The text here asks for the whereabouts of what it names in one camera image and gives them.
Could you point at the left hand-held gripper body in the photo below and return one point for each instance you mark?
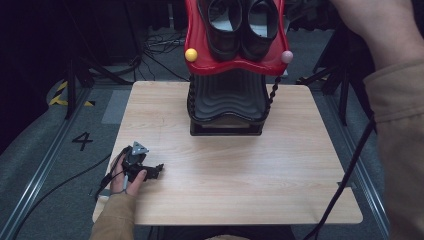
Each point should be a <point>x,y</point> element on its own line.
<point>133,161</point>

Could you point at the person's left hand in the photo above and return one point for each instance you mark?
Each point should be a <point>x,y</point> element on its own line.
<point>130,186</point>

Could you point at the black leather shoe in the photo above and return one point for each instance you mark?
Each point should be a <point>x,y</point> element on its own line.
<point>223,30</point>
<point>261,33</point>

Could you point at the person's dark trousers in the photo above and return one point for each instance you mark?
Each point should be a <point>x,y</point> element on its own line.
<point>226,232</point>

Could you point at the person's right hand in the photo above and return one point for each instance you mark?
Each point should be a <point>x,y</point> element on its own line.
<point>383,26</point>

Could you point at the black metal stand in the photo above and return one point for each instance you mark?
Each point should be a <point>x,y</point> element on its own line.
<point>71,86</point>
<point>343,96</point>

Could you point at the red and black shoe rack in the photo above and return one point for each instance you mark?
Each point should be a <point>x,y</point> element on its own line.
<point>230,96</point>

